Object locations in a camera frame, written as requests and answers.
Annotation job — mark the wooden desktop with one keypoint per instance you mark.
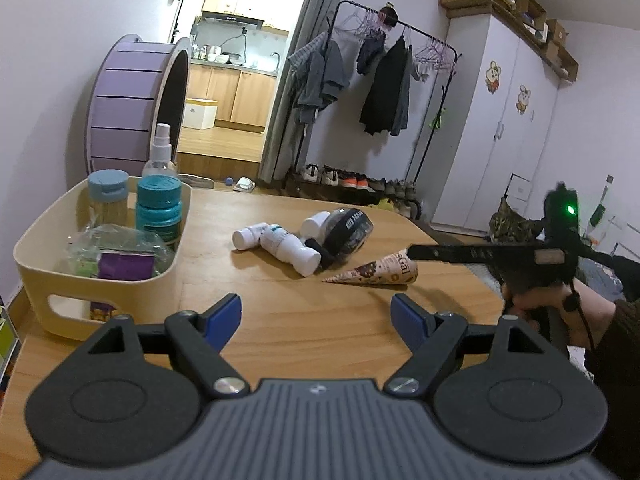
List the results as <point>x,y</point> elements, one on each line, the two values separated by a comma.
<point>300,315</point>

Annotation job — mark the white storage box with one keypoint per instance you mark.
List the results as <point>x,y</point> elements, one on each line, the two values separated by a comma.
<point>200,114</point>

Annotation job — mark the clear bag green packets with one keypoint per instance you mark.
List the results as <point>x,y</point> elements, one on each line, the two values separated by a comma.
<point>120,240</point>

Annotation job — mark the black hanging coat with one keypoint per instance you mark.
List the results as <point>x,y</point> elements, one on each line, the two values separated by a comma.
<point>387,95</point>

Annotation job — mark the clear jar grey lid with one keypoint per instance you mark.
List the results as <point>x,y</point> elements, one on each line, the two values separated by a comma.
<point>107,195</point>

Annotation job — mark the white wardrobe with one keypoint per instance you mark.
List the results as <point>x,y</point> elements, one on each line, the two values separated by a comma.
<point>490,160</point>

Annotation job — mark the green hanging toy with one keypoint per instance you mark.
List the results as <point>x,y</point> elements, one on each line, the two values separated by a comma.
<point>438,120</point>

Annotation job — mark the purple snack packet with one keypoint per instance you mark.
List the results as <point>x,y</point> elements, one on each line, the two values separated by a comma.
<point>125,266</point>

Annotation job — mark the green cardboard box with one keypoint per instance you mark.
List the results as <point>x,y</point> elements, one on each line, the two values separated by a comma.
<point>7,345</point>

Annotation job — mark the grey slipper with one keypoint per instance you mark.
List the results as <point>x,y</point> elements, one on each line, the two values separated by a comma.
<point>196,181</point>

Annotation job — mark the dark hanging shorts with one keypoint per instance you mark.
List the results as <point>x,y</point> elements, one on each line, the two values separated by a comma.
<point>371,50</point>

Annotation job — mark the teal pill bottle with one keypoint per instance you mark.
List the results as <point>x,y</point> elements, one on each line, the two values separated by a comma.
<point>159,210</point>

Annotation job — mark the grey curtain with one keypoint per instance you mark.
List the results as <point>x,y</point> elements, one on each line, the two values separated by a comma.
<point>295,60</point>

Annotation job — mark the small black cap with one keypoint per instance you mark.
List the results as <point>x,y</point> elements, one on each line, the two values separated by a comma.
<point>320,252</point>

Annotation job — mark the grey hanging clothes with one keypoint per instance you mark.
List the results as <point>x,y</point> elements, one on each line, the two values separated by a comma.
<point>320,80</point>

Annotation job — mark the tabby cat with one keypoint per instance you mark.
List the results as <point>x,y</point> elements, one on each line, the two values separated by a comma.
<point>510,225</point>

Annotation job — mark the cream plastic basket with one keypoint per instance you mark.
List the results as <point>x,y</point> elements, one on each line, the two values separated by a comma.
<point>35,280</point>

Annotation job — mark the clear spray bottle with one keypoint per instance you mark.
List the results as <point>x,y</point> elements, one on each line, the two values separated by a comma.
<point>161,152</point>

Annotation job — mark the tall white bottle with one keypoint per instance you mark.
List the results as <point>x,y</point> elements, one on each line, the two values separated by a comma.
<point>287,250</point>

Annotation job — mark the purple cat wheel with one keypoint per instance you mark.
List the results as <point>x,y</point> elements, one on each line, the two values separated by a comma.
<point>127,110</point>

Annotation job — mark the clear round jar black band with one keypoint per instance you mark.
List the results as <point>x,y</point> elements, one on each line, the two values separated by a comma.
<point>350,232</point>

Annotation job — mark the white slipper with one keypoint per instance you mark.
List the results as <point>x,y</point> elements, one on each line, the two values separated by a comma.
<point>245,184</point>

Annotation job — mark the cartoon mouse sticker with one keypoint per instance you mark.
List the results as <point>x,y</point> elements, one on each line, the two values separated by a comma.
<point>523,100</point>
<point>494,76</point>

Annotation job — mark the row of shoes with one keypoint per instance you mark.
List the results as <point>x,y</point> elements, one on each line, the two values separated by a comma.
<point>350,182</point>

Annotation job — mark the black clothes rack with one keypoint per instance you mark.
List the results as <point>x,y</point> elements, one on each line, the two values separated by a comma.
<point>452,90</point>

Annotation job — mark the yellow plush toy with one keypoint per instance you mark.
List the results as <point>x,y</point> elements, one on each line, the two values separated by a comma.
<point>386,205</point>

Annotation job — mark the small white bottle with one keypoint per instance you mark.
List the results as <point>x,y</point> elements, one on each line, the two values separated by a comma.
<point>250,236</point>

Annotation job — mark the wooden kitchen cabinets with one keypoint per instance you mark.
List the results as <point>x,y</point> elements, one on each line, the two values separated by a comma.
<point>235,95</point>

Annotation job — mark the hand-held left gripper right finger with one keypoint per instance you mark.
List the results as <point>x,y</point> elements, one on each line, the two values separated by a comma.
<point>410,321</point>

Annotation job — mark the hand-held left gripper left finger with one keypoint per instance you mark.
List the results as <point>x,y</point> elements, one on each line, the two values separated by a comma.
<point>222,321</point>

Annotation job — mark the printed paper cone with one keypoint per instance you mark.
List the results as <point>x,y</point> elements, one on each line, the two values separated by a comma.
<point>385,272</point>

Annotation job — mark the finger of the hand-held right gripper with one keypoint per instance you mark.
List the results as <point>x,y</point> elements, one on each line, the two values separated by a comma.
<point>465,253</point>

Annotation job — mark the person's right forearm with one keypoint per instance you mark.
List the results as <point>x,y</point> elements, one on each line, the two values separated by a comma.
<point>617,385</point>

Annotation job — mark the person's right hand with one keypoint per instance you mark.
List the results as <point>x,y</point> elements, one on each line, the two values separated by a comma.
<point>530,302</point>

